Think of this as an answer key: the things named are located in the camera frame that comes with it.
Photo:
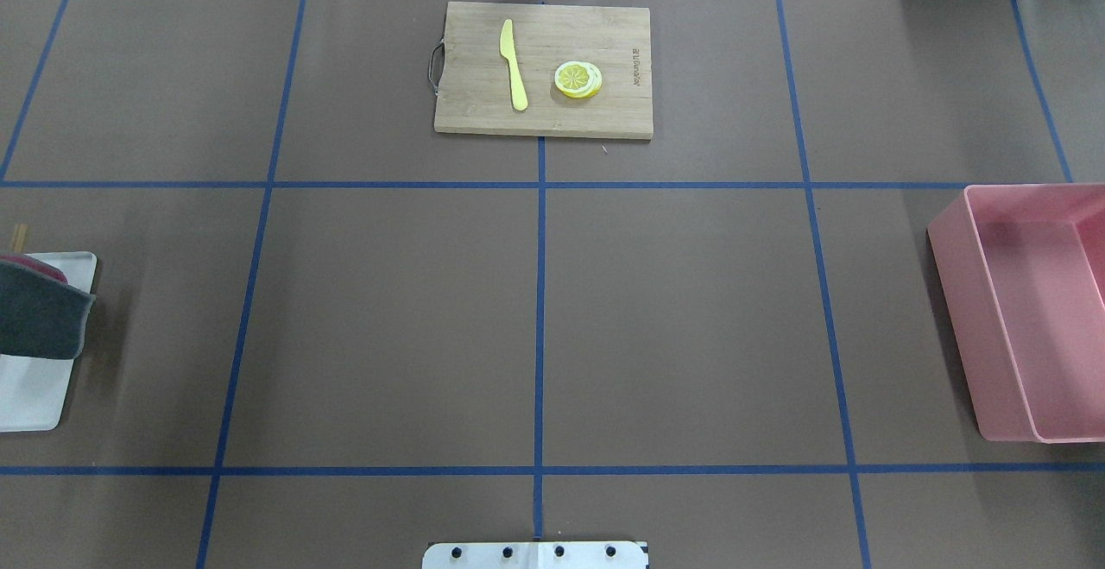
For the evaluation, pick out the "grey and pink cloth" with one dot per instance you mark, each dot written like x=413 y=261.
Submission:
x=42 y=314

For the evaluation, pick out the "yellow lemon slices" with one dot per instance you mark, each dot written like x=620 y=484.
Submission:
x=578 y=79

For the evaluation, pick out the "bamboo cutting board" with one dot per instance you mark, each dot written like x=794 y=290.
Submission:
x=473 y=95

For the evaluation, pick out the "yellow plastic knife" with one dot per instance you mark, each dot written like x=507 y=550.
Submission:
x=518 y=94

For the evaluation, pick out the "pink plastic bin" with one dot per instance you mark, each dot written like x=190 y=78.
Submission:
x=1021 y=270

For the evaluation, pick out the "wooden rack rod near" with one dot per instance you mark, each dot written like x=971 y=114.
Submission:
x=17 y=241

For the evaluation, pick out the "white rectangular tray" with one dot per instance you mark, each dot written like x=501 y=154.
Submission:
x=33 y=391

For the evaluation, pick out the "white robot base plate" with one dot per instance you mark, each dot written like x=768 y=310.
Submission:
x=537 y=554

